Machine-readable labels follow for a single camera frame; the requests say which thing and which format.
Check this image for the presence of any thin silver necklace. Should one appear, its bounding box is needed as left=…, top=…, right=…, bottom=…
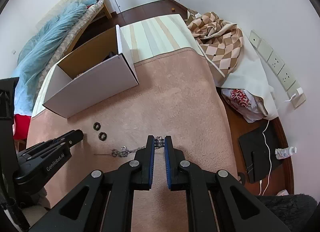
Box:
left=93, top=135, right=166, bottom=158

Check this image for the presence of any black bag on floor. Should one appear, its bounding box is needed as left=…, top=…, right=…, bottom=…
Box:
left=238, top=123, right=284, bottom=184

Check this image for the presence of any black fuzzy sleeve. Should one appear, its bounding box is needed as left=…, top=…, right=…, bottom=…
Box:
left=257, top=194, right=319, bottom=231

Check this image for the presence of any small white bottle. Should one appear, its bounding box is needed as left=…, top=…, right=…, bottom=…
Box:
left=275, top=147, right=297, bottom=160

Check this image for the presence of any light blue duvet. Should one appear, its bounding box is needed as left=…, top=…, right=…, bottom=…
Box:
left=11, top=0, right=103, bottom=116

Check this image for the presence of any white red printed bag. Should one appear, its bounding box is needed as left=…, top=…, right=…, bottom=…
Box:
left=221, top=88, right=268, bottom=123

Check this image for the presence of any pink striped table cloth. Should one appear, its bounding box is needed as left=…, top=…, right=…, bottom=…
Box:
left=28, top=47, right=237, bottom=206

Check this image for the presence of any white cardboard box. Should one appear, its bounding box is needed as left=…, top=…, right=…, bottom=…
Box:
left=43, top=25, right=139, bottom=119

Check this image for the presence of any brown checkered blanket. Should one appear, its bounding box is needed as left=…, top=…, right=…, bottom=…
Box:
left=185, top=9, right=244, bottom=78

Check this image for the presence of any bed with patterned mattress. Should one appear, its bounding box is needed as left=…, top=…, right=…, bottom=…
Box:
left=11, top=0, right=113, bottom=143

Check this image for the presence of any wall socket strip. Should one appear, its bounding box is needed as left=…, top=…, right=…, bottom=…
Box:
left=249, top=30, right=306, bottom=109

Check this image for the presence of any white charger with cable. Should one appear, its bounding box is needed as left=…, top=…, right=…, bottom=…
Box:
left=259, top=87, right=303, bottom=196

